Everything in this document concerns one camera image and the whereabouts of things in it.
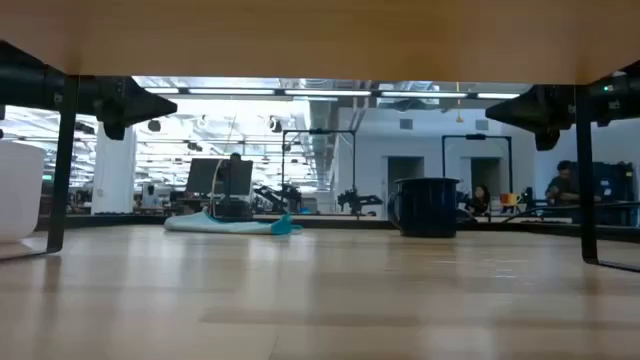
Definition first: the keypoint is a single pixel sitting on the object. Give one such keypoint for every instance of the black gantry frame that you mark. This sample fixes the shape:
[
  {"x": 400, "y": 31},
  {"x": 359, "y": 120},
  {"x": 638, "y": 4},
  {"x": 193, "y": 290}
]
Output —
[
  {"x": 320, "y": 131},
  {"x": 475, "y": 136}
]

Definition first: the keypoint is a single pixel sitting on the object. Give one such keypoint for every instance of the orange mug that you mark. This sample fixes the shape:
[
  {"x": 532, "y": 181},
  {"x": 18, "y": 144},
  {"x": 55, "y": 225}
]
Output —
[{"x": 509, "y": 199}]

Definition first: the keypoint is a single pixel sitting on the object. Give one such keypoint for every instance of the black background robot arm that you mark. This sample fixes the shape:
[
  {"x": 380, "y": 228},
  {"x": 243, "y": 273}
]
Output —
[
  {"x": 357, "y": 200},
  {"x": 277, "y": 196}
]

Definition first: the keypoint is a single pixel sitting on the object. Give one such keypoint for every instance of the light blue cloth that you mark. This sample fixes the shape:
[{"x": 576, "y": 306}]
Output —
[{"x": 220, "y": 227}]

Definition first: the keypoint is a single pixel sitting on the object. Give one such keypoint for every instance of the white ceramic mug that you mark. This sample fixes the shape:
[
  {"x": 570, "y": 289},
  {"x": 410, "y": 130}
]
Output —
[{"x": 20, "y": 190}]

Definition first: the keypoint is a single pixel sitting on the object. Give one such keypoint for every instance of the person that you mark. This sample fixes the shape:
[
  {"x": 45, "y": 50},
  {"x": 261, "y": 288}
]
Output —
[
  {"x": 235, "y": 156},
  {"x": 562, "y": 185},
  {"x": 480, "y": 200}
]

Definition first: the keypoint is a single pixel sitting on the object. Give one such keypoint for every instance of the yellow hanging pendant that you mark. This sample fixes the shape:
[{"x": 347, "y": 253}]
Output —
[{"x": 458, "y": 119}]

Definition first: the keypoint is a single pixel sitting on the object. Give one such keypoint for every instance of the long ceiling light strip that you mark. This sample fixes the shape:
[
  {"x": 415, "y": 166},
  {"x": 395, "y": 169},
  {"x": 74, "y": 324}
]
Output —
[
  {"x": 230, "y": 91},
  {"x": 497, "y": 95},
  {"x": 422, "y": 94},
  {"x": 327, "y": 92},
  {"x": 162, "y": 91}
]

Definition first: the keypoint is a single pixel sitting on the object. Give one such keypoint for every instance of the dark equipment cabinet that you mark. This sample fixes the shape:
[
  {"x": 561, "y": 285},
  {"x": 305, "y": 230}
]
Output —
[{"x": 615, "y": 190}]

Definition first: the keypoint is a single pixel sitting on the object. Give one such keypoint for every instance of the dark monitor seen from behind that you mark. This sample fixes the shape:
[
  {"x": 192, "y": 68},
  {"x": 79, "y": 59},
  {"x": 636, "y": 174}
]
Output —
[{"x": 205, "y": 177}]

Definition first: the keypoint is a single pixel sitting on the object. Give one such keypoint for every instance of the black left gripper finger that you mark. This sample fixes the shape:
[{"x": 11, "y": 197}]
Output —
[
  {"x": 145, "y": 95},
  {"x": 142, "y": 113}
]

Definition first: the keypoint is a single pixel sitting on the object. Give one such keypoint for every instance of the black aluminium table frame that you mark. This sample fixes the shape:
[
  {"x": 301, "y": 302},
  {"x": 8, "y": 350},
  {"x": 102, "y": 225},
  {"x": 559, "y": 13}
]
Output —
[{"x": 125, "y": 221}]

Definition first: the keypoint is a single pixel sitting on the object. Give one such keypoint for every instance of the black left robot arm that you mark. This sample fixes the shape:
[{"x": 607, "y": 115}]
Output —
[{"x": 30, "y": 85}]

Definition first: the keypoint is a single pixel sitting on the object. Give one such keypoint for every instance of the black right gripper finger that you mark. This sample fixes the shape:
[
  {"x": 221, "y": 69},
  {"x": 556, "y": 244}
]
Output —
[
  {"x": 522, "y": 104},
  {"x": 525, "y": 120}
]

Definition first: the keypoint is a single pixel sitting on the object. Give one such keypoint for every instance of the dark blue enamel mug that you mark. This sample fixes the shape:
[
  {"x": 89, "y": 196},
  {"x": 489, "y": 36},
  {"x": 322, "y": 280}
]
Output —
[{"x": 425, "y": 210}]

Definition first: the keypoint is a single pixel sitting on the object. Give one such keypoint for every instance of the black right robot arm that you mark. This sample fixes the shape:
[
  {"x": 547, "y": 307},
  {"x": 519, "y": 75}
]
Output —
[{"x": 620, "y": 95}]

